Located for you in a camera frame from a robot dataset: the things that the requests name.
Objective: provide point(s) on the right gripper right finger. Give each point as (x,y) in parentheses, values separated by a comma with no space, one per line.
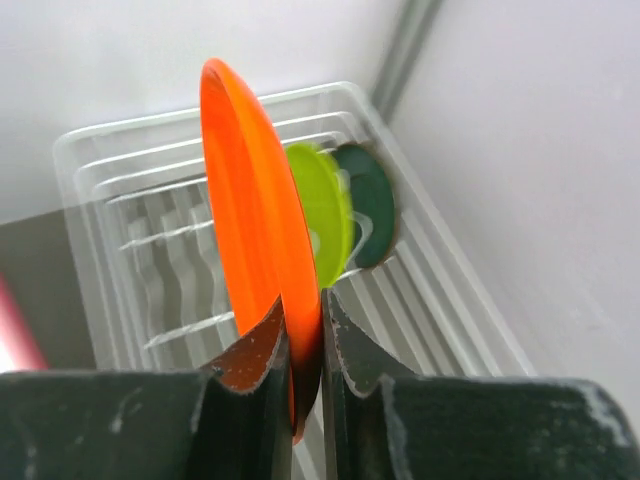
(383,421)

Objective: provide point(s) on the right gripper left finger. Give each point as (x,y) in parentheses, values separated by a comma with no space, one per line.
(226,420)

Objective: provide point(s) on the dark green plate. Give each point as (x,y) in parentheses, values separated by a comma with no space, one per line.
(372,194)

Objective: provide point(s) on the orange plate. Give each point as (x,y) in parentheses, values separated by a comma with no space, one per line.
(260,226)

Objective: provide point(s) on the lime green plate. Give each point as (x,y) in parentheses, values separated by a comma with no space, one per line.
(327,206)

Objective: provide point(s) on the red framed whiteboard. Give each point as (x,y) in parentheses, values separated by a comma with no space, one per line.
(19,349)

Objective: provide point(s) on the white wire dish rack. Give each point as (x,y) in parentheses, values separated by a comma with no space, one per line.
(141,232)

